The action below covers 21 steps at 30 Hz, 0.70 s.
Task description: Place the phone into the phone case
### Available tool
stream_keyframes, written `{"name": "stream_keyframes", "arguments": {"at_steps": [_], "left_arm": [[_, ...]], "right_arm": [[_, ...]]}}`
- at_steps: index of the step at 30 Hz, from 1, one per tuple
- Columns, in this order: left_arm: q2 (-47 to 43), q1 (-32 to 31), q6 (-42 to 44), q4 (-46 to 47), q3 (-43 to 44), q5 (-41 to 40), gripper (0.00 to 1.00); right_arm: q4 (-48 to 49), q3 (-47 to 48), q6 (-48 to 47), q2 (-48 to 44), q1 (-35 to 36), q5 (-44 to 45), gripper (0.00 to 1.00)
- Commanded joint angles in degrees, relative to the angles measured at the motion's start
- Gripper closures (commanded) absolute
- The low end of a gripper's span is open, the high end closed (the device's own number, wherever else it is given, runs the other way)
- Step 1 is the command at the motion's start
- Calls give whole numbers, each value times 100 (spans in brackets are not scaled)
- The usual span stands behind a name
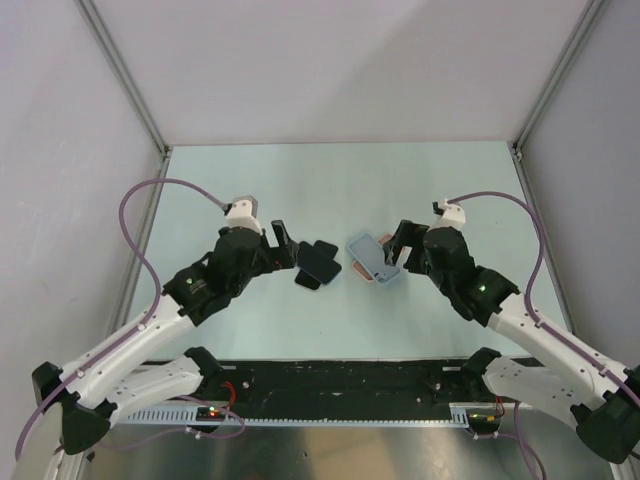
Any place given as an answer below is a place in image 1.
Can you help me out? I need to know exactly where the light blue phone case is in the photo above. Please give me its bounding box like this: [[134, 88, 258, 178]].
[[347, 232, 403, 289]]

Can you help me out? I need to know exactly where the blue smartphone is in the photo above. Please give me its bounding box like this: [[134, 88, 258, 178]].
[[297, 242, 342, 285]]

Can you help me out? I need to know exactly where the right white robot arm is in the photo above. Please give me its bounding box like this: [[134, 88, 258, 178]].
[[383, 220, 639, 464]]

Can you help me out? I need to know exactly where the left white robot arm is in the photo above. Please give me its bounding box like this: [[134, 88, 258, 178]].
[[32, 216, 298, 455]]

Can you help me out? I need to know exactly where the pink phone case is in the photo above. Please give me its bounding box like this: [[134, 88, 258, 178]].
[[351, 232, 394, 284]]

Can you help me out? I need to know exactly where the black white-edged smartphone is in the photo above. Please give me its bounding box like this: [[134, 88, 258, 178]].
[[294, 240, 342, 291]]

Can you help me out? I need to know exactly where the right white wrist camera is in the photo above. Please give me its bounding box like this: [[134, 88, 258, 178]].
[[430, 199, 466, 231]]

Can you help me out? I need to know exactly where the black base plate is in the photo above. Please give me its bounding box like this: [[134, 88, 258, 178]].
[[195, 360, 495, 418]]

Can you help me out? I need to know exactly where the white slotted cable duct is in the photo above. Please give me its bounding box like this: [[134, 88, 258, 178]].
[[119, 402, 469, 428]]

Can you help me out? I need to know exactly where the left aluminium frame post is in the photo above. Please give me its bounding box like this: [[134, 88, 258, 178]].
[[74, 0, 171, 161]]

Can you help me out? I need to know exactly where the aluminium frame post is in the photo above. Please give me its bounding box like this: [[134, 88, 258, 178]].
[[510, 0, 609, 161], [74, 0, 171, 161]]

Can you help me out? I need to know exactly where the right aluminium frame post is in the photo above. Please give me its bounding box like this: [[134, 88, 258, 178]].
[[510, 0, 609, 161]]

